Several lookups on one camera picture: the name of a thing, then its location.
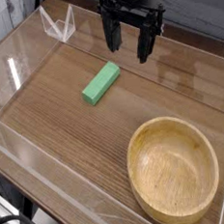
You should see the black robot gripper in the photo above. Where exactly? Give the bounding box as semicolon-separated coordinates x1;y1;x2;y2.
98;0;165;64

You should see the green rectangular block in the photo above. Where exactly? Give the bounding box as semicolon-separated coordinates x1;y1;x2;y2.
82;62;121;106

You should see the brown wooden bowl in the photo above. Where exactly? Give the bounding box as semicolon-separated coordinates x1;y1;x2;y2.
126;116;220;224

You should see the clear acrylic corner bracket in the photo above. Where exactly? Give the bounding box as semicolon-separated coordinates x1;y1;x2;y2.
39;5;76;43

